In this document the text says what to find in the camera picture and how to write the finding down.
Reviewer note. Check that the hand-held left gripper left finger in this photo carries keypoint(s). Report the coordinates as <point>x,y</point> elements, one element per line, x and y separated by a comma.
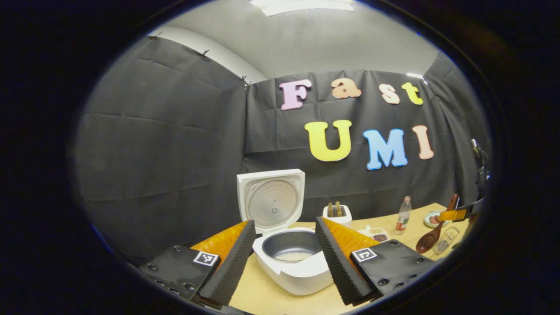
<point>229,267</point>

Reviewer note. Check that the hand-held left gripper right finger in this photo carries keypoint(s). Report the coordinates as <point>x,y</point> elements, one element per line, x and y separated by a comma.
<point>339,267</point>

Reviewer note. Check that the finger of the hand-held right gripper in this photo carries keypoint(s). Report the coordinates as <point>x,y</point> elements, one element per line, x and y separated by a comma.
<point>453,215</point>

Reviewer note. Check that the brown wooden spoon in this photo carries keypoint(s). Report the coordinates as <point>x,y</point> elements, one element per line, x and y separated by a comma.
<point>426,243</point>

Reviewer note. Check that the white rice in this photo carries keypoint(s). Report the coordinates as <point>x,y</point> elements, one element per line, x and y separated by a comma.
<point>294,256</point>

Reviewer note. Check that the white rice cooker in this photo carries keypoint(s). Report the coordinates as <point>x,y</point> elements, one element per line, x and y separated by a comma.
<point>271,205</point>

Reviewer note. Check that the pale green plate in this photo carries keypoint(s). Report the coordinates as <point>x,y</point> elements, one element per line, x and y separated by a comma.
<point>431,223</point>

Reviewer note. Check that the white toaster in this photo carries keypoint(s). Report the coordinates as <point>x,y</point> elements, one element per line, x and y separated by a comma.
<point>337,220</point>

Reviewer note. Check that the small white divided dish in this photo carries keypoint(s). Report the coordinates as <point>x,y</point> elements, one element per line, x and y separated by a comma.
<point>376,235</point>

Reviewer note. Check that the clear plastic bottle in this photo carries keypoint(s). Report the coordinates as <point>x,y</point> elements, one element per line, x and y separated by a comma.
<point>403,218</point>

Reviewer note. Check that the brown bread slice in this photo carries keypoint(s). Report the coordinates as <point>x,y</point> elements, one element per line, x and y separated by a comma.
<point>338,209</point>
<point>330,210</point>

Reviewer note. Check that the small ceiling light panel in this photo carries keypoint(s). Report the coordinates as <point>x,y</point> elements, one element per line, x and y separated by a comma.
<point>414,75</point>

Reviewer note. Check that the black backdrop cloth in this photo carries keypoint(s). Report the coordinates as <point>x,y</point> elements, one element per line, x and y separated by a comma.
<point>166,131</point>

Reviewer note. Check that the large ceiling light panel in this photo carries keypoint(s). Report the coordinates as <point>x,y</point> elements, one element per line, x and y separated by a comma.
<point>306,5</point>

